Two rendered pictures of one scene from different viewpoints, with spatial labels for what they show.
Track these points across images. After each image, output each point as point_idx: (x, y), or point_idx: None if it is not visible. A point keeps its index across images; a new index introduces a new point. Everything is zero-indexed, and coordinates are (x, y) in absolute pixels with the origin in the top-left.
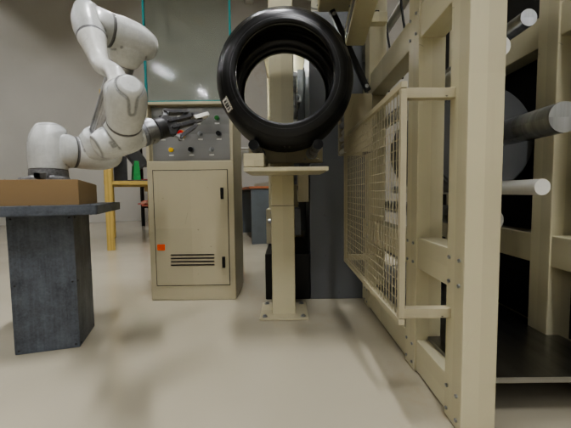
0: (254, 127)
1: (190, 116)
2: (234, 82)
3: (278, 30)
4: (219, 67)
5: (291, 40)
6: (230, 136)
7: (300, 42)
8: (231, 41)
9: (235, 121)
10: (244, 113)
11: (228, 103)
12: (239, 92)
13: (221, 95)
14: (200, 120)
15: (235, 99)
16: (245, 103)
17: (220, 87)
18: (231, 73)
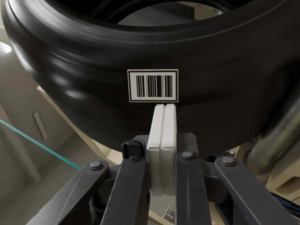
0: (276, 35)
1: (145, 171)
2: (109, 27)
3: (70, 6)
4: (43, 62)
5: (98, 8)
6: (165, 223)
7: (110, 0)
8: (12, 1)
9: (217, 93)
10: (214, 41)
11: (153, 72)
12: (144, 27)
13: (114, 95)
14: (189, 143)
15: (157, 46)
16: (184, 24)
17: (93, 84)
18: (80, 26)
